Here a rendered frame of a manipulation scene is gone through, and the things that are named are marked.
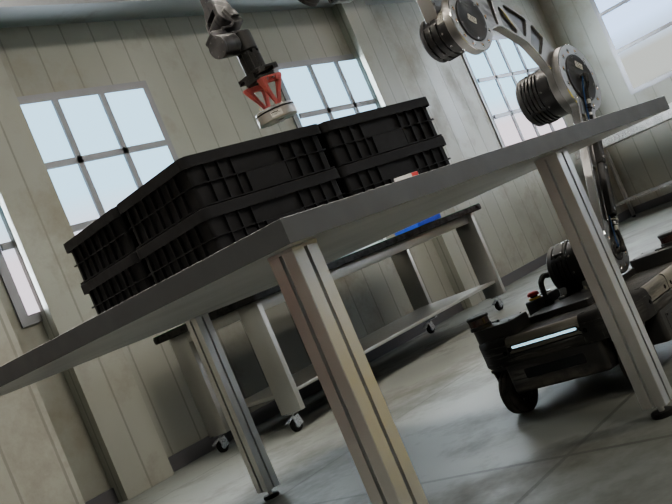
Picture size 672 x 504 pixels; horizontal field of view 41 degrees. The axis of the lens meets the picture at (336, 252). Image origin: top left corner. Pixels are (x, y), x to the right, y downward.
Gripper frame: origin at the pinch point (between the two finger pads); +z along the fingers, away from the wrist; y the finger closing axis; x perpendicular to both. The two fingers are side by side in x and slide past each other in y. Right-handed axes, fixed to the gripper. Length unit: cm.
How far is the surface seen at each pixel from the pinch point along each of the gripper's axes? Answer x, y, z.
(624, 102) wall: 697, -347, 50
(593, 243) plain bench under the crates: 28, 50, 63
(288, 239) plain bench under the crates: -65, 72, 33
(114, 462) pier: 20, -258, 94
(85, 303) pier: 44, -263, 16
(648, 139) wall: 695, -338, 95
